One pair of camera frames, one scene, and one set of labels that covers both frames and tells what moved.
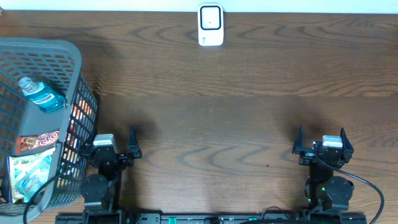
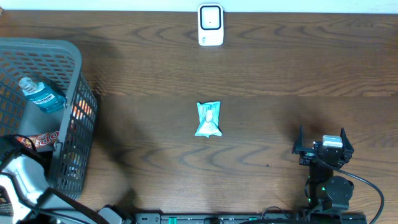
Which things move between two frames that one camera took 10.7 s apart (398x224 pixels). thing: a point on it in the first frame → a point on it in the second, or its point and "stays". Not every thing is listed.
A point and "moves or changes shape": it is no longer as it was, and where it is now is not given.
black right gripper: x=308 y=154 stays
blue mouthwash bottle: x=48 y=99 stays
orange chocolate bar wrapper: x=27 y=143 stays
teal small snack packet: x=26 y=173 moves or changes shape
